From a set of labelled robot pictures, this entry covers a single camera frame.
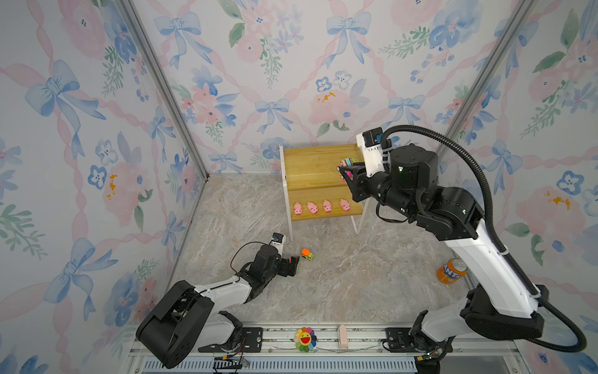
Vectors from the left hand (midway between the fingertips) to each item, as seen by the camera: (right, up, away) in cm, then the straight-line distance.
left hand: (289, 253), depth 89 cm
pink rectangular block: (+18, -23, -16) cm, 33 cm away
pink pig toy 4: (+3, +17, -3) cm, 18 cm away
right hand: (+16, +29, -32) cm, 46 cm away
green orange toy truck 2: (+7, -1, +1) cm, 7 cm away
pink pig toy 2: (+14, +18, -3) cm, 23 cm away
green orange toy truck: (+4, -5, -1) cm, 6 cm away
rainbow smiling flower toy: (+6, -24, -15) cm, 29 cm away
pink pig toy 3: (+9, +18, -3) cm, 20 cm away
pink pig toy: (+21, +19, -3) cm, 28 cm away
